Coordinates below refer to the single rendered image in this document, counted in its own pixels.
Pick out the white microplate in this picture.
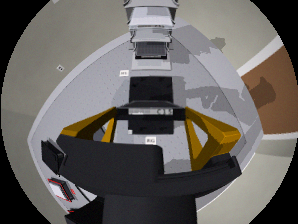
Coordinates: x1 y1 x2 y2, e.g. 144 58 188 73
49 182 68 200

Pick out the dark grey shelf rack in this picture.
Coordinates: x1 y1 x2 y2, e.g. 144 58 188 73
123 0 179 71

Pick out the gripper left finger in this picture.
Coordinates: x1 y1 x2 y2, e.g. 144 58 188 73
60 107 117 143

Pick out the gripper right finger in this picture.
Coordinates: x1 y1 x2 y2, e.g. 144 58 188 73
184 107 241 171

